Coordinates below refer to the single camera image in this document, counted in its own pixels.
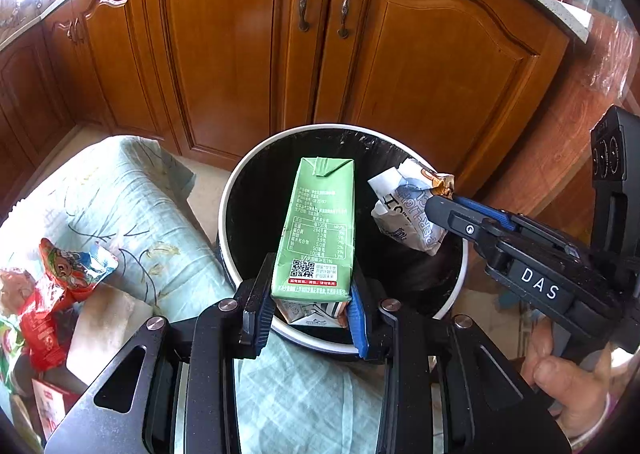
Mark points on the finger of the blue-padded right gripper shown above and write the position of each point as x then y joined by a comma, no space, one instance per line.
501,216

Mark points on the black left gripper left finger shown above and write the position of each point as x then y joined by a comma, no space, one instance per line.
258,311

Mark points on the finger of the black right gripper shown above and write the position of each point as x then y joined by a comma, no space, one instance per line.
454,218

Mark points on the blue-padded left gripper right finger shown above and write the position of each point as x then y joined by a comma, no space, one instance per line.
365,321

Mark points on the cartoon dog snack bag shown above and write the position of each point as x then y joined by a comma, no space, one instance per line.
402,193

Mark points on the green milk carton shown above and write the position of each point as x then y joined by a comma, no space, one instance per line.
316,252

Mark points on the red cartoon snack wrapper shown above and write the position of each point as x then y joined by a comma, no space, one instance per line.
69,277

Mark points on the white round trash bin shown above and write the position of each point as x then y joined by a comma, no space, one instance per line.
330,233

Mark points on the person's right hand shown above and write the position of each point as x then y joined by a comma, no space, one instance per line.
585,397

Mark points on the black bin liner bag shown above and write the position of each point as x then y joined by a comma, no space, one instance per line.
300,183

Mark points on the light green floral cloth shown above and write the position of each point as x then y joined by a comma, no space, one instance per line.
132,196

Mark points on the red white paper box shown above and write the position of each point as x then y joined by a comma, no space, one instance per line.
52,403

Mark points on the wooden lower cabinets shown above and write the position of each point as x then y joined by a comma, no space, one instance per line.
209,79

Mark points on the black camera box right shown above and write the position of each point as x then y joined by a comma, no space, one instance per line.
614,142

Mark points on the bronze cabinet handle right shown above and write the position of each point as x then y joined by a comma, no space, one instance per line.
344,11

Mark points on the bronze cabinet handle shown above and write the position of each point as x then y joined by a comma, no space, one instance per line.
344,11
303,24

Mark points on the bronze cabinet handle left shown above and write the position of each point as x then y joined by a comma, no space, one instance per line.
303,24

